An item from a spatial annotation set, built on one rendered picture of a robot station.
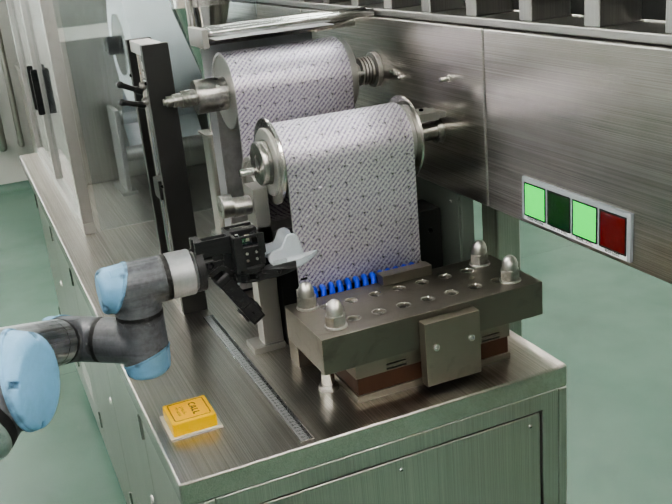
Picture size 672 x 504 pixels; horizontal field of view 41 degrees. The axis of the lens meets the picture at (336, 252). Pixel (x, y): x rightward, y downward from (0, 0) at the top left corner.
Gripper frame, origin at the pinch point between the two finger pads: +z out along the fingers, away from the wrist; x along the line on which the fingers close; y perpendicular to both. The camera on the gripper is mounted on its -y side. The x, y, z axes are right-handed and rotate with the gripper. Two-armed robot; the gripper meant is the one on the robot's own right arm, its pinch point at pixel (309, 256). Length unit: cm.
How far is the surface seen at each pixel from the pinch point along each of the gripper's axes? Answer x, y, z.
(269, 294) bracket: 7.8, -8.4, -5.5
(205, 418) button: -13.4, -17.1, -24.6
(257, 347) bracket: 7.5, -17.8, -9.0
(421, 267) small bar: -6.4, -4.3, 18.0
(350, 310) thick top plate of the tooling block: -12.3, -6.0, 1.6
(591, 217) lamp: -37.6, 10.5, 29.0
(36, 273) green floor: 352, -109, -30
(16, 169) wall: 556, -93, -20
